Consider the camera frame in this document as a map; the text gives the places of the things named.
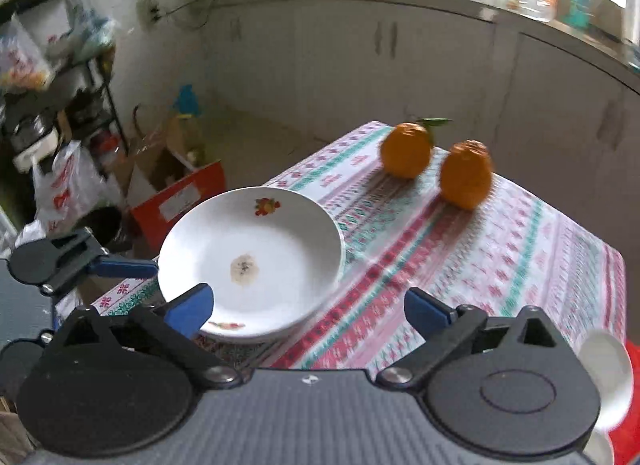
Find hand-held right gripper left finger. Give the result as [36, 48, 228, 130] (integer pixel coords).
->
[60, 284, 241, 390]

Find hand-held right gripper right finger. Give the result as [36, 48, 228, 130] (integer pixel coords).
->
[375, 287, 571, 388]

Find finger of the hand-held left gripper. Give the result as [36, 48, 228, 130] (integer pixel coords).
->
[42, 227, 158, 296]

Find white plate with centre stain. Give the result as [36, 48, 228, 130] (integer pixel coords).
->
[157, 187, 345, 338]

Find plain white bowl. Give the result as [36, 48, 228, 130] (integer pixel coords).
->
[577, 330, 634, 430]

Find white bowl with pink flowers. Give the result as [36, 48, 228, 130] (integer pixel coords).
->
[585, 430, 616, 465]

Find black floor pot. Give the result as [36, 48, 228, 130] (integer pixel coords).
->
[75, 206, 124, 254]

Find patterned striped tablecloth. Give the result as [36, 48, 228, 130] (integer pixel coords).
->
[90, 120, 628, 371]

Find white red printed plastic bag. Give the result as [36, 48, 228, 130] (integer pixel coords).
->
[32, 140, 110, 236]

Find orange without leaf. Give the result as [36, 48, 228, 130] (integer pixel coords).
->
[440, 140, 493, 210]

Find orange with green leaf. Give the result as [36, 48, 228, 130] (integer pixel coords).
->
[380, 117, 453, 180]

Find blue toy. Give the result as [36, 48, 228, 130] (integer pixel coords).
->
[172, 85, 201, 118]

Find black metal storage rack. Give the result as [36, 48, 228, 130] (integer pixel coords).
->
[0, 0, 132, 176]

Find red snack gift box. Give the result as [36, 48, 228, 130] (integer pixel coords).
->
[611, 340, 640, 465]

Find white kitchen countertop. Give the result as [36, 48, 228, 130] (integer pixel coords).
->
[210, 0, 640, 96]

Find teal water bottle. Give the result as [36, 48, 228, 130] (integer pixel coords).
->
[567, 0, 594, 29]

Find wooden cutting board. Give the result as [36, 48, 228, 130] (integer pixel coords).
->
[555, 0, 627, 42]

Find wall socket with cable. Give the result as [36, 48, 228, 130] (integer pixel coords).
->
[136, 0, 211, 28]

